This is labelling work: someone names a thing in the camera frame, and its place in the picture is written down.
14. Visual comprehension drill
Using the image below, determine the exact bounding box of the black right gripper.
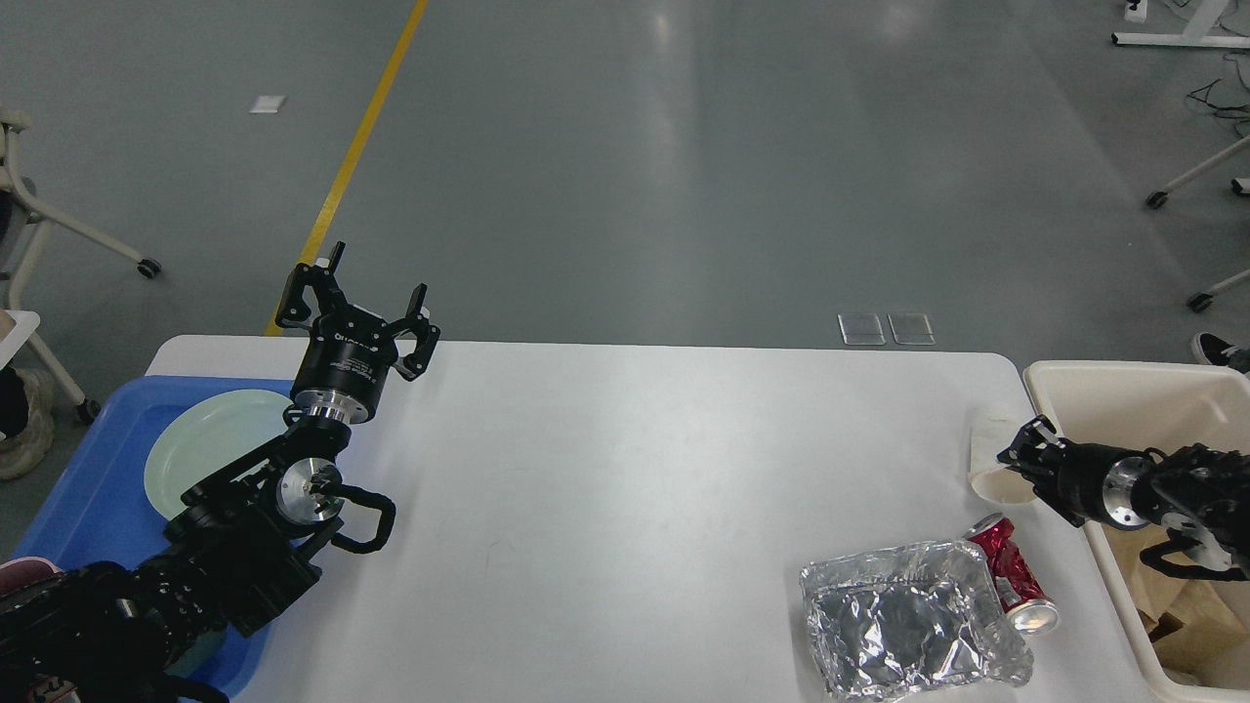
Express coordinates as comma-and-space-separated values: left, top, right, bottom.
996, 415, 1153, 530

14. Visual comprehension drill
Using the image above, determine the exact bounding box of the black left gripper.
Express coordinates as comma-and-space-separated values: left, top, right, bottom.
275, 243, 441, 427

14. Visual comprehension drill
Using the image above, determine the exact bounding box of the white paper cup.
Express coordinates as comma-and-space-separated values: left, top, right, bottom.
966, 405, 1036, 507

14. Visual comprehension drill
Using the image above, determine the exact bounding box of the red snack wrapper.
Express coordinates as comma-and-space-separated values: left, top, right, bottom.
963, 513, 1060, 635

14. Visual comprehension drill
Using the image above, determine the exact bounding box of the light green plate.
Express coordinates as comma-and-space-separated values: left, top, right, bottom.
144, 389, 289, 520

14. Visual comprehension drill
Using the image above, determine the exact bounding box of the aluminium foil tray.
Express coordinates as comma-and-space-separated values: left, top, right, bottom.
799, 540, 1034, 702

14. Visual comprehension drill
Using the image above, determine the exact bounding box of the brown paper bag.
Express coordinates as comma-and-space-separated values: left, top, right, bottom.
1104, 527, 1249, 689

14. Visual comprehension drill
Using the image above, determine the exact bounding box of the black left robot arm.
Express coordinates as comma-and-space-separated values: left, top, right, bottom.
3, 243, 440, 702

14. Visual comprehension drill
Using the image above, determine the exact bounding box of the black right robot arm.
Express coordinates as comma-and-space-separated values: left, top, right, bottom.
996, 415, 1249, 583

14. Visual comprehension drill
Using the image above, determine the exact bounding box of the small clear floor plate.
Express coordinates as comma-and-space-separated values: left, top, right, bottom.
838, 311, 888, 346

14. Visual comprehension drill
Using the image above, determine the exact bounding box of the white rolling chair right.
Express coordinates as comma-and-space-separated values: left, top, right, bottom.
1145, 135, 1250, 313

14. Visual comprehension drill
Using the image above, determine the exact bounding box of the white rolling chair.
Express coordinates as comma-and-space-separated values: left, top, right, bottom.
1, 108, 163, 309
1145, 135, 1250, 313

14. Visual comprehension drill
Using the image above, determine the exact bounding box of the beige plastic bin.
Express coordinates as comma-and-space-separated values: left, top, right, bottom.
1023, 360, 1249, 702

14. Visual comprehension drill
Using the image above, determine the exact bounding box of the blue plastic tray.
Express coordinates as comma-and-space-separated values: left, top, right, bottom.
0, 377, 304, 699

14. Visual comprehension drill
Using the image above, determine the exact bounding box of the white sack on floor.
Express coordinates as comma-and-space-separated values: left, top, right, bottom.
1, 365, 55, 483

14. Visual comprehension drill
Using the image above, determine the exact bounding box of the white rolling chair left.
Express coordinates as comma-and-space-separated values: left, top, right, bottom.
1, 108, 163, 309

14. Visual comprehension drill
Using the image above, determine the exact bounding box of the pink mug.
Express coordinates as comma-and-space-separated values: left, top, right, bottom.
0, 557, 63, 597

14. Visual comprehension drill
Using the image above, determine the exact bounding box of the white table base far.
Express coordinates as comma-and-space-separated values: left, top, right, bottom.
1110, 1, 1249, 53

